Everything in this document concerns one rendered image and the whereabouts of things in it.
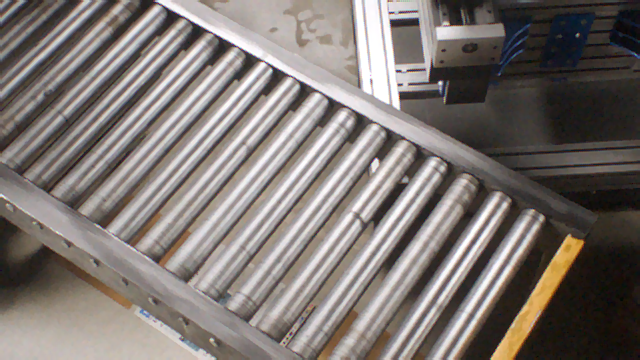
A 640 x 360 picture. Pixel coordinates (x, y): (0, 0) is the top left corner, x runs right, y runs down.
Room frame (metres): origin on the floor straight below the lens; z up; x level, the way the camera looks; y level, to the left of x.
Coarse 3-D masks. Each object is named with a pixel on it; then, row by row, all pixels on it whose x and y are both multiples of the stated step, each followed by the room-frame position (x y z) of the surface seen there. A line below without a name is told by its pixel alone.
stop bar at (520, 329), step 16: (576, 240) 0.75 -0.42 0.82; (560, 256) 0.72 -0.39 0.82; (560, 272) 0.69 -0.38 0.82; (544, 288) 0.66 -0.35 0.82; (528, 304) 0.63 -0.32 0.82; (544, 304) 0.63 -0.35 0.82; (528, 320) 0.60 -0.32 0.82; (512, 336) 0.58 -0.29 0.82; (496, 352) 0.55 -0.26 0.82; (512, 352) 0.55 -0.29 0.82
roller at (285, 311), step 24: (408, 144) 0.96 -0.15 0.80; (384, 168) 0.91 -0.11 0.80; (408, 168) 0.92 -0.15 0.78; (360, 192) 0.86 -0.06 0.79; (384, 192) 0.86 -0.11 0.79; (360, 216) 0.81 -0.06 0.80; (336, 240) 0.77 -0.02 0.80; (312, 264) 0.72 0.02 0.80; (336, 264) 0.73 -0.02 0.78; (288, 288) 0.68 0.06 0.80; (312, 288) 0.68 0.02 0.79; (288, 312) 0.63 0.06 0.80
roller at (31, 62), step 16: (80, 0) 1.32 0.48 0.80; (96, 0) 1.32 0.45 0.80; (112, 0) 1.34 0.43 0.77; (64, 16) 1.28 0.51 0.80; (80, 16) 1.28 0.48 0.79; (96, 16) 1.30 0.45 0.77; (48, 32) 1.24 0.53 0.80; (64, 32) 1.24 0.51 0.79; (80, 32) 1.26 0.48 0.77; (32, 48) 1.20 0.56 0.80; (48, 48) 1.20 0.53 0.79; (64, 48) 1.22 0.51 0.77; (16, 64) 1.16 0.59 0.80; (32, 64) 1.16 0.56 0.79; (48, 64) 1.18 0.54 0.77; (0, 80) 1.12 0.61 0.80; (16, 80) 1.13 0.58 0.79; (0, 96) 1.09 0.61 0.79
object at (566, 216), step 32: (160, 0) 1.31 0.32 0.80; (192, 0) 1.31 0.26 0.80; (224, 32) 1.23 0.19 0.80; (288, 64) 1.15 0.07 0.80; (352, 96) 1.07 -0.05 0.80; (384, 128) 1.00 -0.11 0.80; (416, 128) 0.99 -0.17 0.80; (448, 160) 0.92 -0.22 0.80; (480, 160) 0.92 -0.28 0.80; (480, 192) 0.88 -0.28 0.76; (512, 192) 0.85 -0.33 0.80; (544, 192) 0.85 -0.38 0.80; (512, 224) 0.84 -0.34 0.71; (576, 224) 0.79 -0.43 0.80; (576, 256) 0.77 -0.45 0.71
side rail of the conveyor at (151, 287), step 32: (0, 192) 0.87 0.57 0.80; (32, 192) 0.87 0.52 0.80; (32, 224) 0.83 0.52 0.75; (64, 224) 0.81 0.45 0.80; (96, 224) 0.81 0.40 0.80; (64, 256) 0.80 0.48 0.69; (96, 256) 0.74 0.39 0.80; (128, 256) 0.74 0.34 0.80; (128, 288) 0.71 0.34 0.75; (160, 288) 0.68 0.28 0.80; (192, 288) 0.68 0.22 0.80; (160, 320) 0.67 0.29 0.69; (192, 320) 0.62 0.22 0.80; (224, 320) 0.62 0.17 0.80; (224, 352) 0.59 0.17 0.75; (256, 352) 0.57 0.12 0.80; (288, 352) 0.56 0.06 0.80
